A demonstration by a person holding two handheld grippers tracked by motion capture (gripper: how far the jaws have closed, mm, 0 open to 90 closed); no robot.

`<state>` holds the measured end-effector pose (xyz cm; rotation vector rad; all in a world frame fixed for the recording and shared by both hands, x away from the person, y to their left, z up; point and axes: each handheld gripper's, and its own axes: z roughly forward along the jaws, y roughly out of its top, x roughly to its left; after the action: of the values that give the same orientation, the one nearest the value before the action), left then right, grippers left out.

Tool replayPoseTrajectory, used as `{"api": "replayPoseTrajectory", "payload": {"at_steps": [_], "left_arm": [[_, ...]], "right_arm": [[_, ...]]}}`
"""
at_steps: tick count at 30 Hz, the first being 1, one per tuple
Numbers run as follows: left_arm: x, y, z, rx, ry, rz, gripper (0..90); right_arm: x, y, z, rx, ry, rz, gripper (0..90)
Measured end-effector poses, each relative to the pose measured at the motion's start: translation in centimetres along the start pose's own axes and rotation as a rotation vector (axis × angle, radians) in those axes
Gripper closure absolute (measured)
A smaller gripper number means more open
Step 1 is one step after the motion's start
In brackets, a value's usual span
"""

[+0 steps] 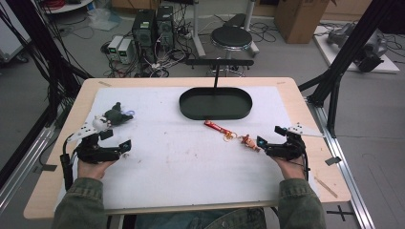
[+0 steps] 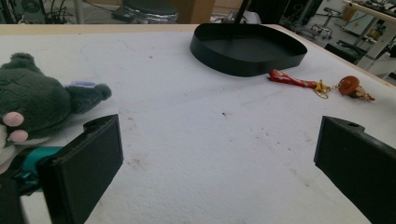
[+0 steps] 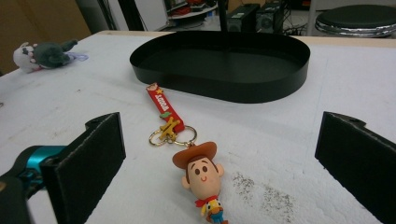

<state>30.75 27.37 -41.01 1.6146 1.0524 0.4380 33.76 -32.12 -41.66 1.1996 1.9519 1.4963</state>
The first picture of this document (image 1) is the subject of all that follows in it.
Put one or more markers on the grey tape piece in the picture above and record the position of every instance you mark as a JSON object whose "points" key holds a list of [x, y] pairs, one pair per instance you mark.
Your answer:
{"points": [[44, 168]]}

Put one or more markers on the white power supply unit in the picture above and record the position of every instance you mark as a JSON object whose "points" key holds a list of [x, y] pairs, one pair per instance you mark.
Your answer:
{"points": [[124, 51], [114, 46]]}

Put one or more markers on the white round table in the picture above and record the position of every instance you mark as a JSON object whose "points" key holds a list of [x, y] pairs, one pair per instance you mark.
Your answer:
{"points": [[73, 6]]}

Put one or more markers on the black padded seat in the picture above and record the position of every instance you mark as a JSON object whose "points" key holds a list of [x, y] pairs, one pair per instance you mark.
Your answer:
{"points": [[235, 20]]}

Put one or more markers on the white panel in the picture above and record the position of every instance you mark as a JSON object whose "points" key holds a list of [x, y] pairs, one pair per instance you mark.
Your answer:
{"points": [[11, 35]]}

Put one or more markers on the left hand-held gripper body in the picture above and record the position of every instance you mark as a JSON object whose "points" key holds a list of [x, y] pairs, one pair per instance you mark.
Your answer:
{"points": [[95, 153]]}

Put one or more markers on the grey and black device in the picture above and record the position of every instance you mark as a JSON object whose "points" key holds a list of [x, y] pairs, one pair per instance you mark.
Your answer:
{"points": [[371, 51]]}

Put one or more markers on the person's right hand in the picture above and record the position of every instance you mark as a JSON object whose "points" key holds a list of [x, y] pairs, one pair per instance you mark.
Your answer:
{"points": [[292, 170]]}

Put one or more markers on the person's legs in jeans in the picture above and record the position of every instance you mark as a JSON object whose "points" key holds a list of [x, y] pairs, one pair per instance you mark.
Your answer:
{"points": [[197, 220]]}

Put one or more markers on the black frame post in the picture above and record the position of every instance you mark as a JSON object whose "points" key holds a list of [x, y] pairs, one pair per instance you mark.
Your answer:
{"points": [[347, 54], [38, 41]]}

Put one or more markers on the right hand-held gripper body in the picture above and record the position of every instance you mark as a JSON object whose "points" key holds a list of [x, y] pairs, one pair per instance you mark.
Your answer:
{"points": [[288, 150]]}

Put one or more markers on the white table mat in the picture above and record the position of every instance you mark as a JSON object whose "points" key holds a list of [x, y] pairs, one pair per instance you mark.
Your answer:
{"points": [[191, 171]]}

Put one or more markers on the black round stool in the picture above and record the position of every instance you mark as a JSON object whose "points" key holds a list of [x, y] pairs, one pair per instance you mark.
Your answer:
{"points": [[231, 38]]}

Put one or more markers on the cardboard box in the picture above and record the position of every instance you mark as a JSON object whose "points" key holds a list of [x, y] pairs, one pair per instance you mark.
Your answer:
{"points": [[299, 20]]}

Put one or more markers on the white metal table leg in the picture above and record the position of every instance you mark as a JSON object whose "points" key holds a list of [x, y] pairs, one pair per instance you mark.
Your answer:
{"points": [[198, 35], [251, 31]]}

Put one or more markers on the clear plastic bag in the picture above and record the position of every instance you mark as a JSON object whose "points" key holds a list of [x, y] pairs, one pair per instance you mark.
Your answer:
{"points": [[103, 19]]}

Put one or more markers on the aluminium rail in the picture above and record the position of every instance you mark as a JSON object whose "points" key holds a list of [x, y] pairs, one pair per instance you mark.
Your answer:
{"points": [[347, 171], [22, 173]]}

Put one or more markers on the black computer tower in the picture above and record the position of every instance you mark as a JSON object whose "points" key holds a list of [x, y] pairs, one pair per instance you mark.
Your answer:
{"points": [[144, 31], [165, 25]]}

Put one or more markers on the black hanger stand with tray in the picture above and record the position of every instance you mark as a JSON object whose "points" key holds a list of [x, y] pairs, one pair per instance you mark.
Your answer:
{"points": [[215, 105]]}

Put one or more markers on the black tape piece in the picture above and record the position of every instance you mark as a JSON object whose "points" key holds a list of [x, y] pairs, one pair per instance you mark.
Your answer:
{"points": [[333, 161]]}

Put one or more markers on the white floor board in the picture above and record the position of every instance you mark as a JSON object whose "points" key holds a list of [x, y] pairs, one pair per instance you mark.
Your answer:
{"points": [[328, 51]]}

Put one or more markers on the person's left hand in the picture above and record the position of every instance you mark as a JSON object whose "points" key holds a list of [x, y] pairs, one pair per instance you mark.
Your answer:
{"points": [[92, 171]]}

